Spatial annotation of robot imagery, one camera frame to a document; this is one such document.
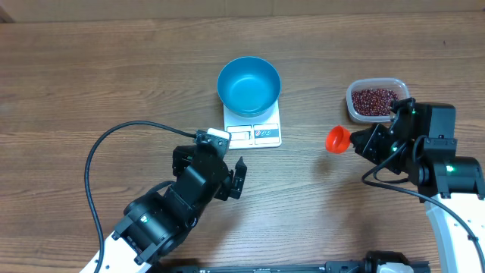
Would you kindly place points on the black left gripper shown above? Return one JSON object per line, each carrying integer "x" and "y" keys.
{"x": 224, "y": 190}

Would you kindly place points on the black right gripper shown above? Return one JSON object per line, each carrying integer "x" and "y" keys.
{"x": 373, "y": 139}

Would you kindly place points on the orange scoop with blue handle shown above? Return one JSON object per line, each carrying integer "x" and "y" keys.
{"x": 338, "y": 140}

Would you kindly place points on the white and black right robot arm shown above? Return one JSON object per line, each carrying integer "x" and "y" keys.
{"x": 416, "y": 155}

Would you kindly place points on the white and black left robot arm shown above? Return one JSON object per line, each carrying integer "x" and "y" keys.
{"x": 156, "y": 223}

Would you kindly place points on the white digital kitchen scale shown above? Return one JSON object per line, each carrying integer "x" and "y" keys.
{"x": 263, "y": 131}

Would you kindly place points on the blue metal bowl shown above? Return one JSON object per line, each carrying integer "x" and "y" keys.
{"x": 249, "y": 86}

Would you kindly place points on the red beans in container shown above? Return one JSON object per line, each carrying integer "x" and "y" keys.
{"x": 373, "y": 102}

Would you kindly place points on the clear plastic container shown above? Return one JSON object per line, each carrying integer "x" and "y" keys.
{"x": 374, "y": 83}

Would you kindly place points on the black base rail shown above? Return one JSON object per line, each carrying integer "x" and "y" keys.
{"x": 374, "y": 261}

